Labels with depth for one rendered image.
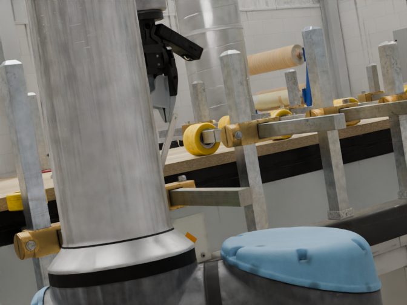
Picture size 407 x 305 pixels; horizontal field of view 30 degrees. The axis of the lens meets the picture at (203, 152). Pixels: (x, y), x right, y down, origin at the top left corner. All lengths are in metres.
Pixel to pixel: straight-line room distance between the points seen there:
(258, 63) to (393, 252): 7.28
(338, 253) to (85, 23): 0.32
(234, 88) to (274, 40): 10.27
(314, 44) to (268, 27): 10.06
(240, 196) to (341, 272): 0.66
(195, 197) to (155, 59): 0.28
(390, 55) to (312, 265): 1.34
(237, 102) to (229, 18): 4.07
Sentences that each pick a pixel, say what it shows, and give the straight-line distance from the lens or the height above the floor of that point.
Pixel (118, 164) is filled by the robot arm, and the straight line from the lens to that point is 0.72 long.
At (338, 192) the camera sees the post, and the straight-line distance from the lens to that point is 1.84.
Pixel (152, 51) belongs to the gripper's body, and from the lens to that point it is 1.45.
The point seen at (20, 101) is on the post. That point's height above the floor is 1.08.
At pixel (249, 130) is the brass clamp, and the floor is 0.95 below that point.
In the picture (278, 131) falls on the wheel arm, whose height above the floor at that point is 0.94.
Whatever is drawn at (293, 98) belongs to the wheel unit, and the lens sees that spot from 3.20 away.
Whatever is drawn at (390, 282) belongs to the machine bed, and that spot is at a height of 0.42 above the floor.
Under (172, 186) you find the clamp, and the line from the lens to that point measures 1.55.
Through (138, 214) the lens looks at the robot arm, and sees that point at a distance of 0.73.
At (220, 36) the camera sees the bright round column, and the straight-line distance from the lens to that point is 5.66.
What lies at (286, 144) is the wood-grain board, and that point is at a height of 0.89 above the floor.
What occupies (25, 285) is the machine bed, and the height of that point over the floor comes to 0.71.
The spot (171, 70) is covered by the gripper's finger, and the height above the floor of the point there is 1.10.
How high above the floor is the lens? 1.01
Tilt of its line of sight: 3 degrees down
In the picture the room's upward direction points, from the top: 9 degrees counter-clockwise
